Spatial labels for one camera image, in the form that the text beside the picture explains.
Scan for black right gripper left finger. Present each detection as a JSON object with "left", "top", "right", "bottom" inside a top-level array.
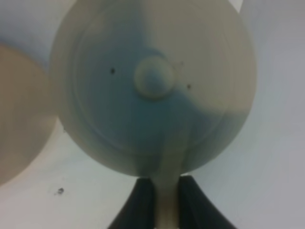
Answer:
[{"left": 108, "top": 178, "right": 155, "bottom": 229}]

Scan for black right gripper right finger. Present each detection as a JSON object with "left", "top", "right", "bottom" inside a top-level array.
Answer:
[{"left": 178, "top": 176, "right": 236, "bottom": 229}]

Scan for beige teapot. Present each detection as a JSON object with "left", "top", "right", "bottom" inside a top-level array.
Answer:
[{"left": 50, "top": 0, "right": 256, "bottom": 229}]

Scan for beige teapot saucer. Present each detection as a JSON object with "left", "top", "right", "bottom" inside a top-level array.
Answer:
[{"left": 0, "top": 44, "right": 57, "bottom": 185}]

